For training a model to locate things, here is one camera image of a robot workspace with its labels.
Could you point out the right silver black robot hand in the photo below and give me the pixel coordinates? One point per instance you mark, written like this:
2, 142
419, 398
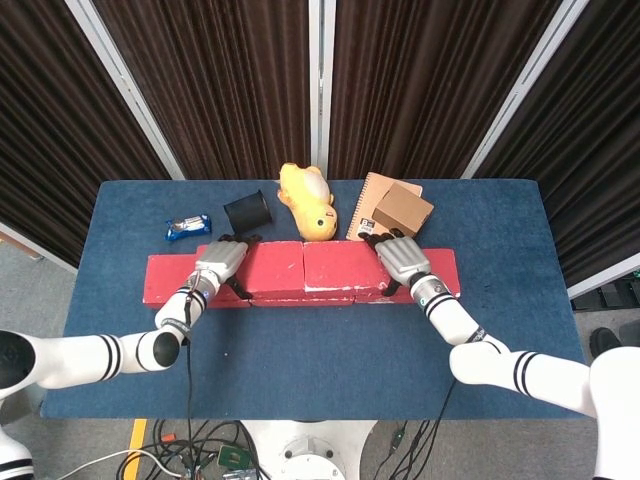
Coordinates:
402, 257

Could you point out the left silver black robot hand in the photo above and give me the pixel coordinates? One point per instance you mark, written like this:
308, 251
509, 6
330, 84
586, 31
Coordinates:
222, 260

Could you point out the red foam brick small scratch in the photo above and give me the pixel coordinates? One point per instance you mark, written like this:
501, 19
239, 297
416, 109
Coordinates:
275, 265

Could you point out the red foam brick white-chipped edge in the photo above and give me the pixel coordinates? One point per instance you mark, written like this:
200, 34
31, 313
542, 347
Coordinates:
340, 265

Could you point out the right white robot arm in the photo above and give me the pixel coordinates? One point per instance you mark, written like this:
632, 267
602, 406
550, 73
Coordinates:
500, 365

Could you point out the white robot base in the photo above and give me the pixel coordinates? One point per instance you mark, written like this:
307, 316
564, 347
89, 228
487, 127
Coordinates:
310, 450

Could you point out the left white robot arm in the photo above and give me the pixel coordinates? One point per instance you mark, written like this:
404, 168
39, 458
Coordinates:
75, 357

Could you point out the brown cardboard box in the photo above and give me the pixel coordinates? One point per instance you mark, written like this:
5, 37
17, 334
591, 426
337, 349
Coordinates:
405, 210

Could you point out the blue cookie packet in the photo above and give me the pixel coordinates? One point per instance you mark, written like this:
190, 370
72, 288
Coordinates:
187, 227

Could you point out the black mesh pen cup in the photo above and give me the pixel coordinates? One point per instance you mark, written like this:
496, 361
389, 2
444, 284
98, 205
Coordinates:
247, 212

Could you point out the brown spiral notebook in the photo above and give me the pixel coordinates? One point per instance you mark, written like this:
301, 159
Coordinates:
365, 205

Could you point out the yellow plush toy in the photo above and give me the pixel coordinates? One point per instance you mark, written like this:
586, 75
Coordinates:
310, 210

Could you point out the blue fabric table cover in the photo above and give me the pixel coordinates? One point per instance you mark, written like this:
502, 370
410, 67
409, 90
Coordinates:
320, 350

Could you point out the green circuit board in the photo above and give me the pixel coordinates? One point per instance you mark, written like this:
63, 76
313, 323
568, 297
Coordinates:
233, 455

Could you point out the black shoe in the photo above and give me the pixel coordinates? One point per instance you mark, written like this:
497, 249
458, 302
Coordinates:
607, 340

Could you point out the white partition post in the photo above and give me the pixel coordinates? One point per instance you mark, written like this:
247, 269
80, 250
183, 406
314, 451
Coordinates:
125, 85
318, 90
525, 90

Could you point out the white partition rail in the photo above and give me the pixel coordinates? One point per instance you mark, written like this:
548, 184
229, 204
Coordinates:
605, 280

